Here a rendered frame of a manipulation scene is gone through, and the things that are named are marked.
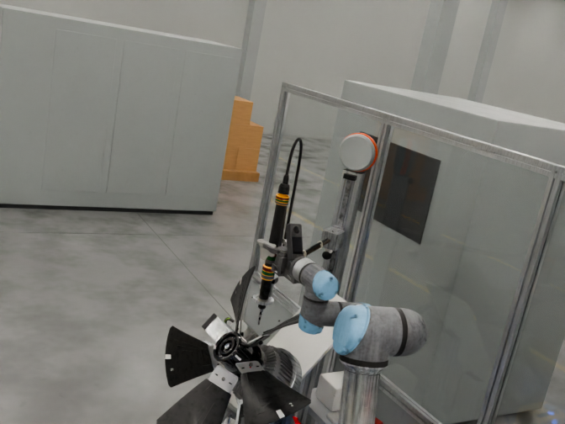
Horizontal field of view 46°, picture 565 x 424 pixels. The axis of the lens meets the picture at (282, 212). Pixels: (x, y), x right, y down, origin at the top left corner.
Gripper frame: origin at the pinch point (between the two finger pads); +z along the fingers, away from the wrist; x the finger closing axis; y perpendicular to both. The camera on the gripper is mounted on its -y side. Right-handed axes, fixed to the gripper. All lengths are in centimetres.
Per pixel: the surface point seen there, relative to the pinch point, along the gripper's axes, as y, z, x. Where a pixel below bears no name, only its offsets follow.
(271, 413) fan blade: 48, -25, -4
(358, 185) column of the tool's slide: -11, 34, 59
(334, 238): 10, 29, 48
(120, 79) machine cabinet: 14, 540, 115
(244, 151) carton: 120, 727, 383
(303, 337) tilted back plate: 44, 11, 30
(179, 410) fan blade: 63, 4, -21
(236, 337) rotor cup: 38.9, 6.8, -2.2
